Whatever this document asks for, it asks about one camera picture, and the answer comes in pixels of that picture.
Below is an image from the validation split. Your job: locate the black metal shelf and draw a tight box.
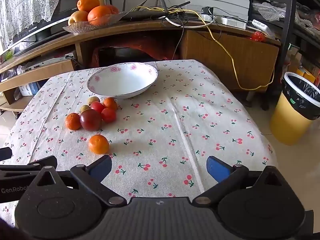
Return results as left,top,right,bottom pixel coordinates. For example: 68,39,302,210
249,0,319,80

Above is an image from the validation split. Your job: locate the brown kiwi fruit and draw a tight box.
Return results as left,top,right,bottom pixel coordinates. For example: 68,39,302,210
87,96,100,106
80,105,90,113

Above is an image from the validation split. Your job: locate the white lace cover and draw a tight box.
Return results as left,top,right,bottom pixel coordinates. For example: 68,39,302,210
1,0,59,46

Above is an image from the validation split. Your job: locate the yellow trash bin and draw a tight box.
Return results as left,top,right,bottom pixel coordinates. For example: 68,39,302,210
270,72,319,145

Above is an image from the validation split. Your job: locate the mandarin orange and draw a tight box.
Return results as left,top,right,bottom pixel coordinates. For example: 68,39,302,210
88,134,110,154
65,113,81,131
103,98,118,111

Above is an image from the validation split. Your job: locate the yellow network cable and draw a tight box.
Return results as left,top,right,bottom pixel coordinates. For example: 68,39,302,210
130,5,275,91

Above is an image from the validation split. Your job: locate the black television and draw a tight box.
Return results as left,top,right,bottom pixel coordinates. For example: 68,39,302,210
1,0,78,54

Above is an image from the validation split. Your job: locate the wooden tv cabinet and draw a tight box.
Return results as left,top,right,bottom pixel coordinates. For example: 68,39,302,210
1,21,280,112

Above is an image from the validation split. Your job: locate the black wifi router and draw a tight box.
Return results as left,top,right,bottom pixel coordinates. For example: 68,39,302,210
106,0,190,24

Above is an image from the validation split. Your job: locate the silver set-top box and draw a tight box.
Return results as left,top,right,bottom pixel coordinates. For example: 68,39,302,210
22,53,76,72

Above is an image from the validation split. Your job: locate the white thick cable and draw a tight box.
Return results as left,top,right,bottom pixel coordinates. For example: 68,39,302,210
159,15,216,29

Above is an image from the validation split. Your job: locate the red apple behind orange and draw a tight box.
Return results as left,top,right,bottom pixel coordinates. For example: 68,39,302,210
105,4,119,15

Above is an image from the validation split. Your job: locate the small red tomato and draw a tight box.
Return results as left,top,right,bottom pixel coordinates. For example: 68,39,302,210
101,108,117,124
91,101,105,114

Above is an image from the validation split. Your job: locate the yellow red apple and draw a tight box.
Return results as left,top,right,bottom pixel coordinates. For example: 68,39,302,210
68,10,88,25

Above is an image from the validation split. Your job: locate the white floral ceramic bowl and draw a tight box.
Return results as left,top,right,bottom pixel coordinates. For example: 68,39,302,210
87,62,159,99

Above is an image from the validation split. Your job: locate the small red ornament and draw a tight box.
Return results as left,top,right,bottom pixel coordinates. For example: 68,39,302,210
250,31,266,42

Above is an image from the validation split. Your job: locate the red cloth in cabinet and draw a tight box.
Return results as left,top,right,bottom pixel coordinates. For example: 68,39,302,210
89,35,177,68

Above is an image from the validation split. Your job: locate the white power strip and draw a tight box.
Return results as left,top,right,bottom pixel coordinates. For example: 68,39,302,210
199,14,247,30

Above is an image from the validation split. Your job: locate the black power adapter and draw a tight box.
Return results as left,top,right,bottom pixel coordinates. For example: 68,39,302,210
201,7,214,16

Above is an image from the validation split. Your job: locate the top large orange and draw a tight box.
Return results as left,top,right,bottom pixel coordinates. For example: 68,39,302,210
77,0,100,12

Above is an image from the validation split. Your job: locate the large orange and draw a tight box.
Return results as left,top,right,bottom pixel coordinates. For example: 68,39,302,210
87,5,110,26
77,0,100,12

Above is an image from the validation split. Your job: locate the glass fruit dish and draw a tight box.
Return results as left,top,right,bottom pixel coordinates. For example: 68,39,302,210
63,12,127,34

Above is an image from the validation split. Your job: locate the cherry print tablecloth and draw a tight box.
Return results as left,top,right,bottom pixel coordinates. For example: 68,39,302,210
0,59,279,227

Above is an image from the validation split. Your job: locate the front large orange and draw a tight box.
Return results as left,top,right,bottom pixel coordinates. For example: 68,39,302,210
87,5,110,26

